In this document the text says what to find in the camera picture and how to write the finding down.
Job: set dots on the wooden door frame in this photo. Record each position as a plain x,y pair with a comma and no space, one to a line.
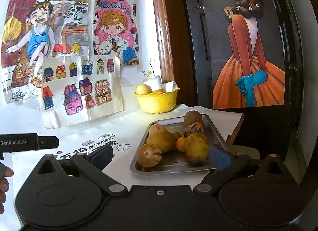
161,22

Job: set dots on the white tube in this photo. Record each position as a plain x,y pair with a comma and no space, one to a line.
172,86

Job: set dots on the yellow pear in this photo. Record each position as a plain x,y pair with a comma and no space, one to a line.
143,89

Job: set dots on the child with teddy bear drawing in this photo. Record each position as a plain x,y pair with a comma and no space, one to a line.
114,29

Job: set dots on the coloured houses drawing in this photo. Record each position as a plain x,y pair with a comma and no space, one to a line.
82,89

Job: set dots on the small round brown longan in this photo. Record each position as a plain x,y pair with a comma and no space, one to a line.
177,135

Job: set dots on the person's left hand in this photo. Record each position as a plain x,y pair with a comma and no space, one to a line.
3,186

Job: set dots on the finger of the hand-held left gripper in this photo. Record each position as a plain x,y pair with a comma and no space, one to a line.
48,142

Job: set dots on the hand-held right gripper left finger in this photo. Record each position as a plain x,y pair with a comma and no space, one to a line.
101,157

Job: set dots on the brown kiwi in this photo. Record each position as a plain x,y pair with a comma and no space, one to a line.
192,118

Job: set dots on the metal tray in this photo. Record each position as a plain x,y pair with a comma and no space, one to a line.
174,165

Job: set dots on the cream striped pepino melon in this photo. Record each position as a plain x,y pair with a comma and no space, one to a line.
156,129

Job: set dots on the small mandarin orange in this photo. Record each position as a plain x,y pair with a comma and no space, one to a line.
180,144

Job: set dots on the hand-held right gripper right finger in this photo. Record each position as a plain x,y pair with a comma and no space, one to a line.
219,158

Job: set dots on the yellow plastic bowl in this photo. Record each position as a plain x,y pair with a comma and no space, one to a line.
156,103

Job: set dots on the boy with fan drawing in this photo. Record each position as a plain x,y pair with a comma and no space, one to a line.
37,34

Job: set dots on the girl in orange dress poster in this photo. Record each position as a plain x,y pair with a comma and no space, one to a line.
248,59

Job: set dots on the white jar with orange lid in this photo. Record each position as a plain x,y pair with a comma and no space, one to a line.
154,84

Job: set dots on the brown spotted pepino melon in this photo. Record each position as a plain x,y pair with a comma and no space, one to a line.
149,155

